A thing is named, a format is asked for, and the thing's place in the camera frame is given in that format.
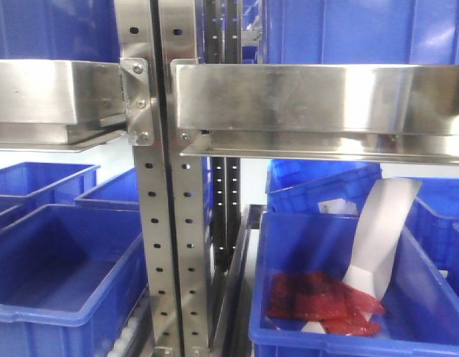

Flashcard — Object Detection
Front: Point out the blue bin rear middle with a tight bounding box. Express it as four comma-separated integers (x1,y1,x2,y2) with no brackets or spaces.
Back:
74,168,140,211

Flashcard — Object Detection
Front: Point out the steel perforated left upright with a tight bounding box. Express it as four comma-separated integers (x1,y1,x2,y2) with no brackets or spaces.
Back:
114,1,183,356

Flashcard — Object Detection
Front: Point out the steel shelf beam right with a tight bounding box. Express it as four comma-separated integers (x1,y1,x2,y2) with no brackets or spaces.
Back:
171,60,459,165

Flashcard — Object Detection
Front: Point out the blue bin upper left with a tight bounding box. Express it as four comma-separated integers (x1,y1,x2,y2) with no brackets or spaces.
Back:
0,1,120,62

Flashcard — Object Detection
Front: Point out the blue plastic bin lower right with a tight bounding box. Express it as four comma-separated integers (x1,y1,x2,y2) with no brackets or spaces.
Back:
248,212,459,356

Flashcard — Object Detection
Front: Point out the steel perforated right upright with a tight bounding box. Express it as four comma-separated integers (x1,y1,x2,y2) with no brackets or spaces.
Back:
158,1,211,356

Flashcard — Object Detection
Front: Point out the steel perforated upright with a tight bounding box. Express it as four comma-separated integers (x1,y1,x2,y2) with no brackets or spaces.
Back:
158,1,211,356
114,1,183,356

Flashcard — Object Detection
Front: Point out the blue plastic bin lower left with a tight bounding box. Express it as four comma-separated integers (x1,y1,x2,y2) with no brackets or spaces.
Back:
0,205,147,356

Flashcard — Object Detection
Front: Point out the red plastic packet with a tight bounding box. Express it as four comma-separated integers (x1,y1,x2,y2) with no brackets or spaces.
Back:
267,271,385,337

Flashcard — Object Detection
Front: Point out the white curved plastic sheet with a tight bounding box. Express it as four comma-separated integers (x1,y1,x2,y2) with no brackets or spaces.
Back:
301,177,423,334

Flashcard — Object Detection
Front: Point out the blue bin upper right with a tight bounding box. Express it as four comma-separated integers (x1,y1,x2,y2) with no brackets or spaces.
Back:
262,0,459,65

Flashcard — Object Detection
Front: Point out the steel shelf beam left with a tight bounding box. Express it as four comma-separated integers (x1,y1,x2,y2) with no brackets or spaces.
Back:
0,59,126,152

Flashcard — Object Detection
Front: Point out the blue bin rear right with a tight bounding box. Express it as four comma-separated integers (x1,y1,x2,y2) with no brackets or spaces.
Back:
266,159,382,215

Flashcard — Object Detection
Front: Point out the blue bin far right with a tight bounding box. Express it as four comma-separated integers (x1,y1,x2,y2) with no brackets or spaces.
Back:
405,177,459,297

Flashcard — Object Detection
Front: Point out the blue bin rear left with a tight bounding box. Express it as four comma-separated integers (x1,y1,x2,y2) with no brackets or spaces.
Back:
0,162,100,210

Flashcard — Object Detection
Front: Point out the blue plastic bin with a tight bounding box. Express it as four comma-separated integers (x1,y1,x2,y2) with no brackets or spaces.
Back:
0,205,147,356
248,212,459,356

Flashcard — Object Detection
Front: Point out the steel shelf beam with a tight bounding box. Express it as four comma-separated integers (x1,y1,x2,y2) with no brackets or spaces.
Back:
0,59,126,152
171,60,459,165

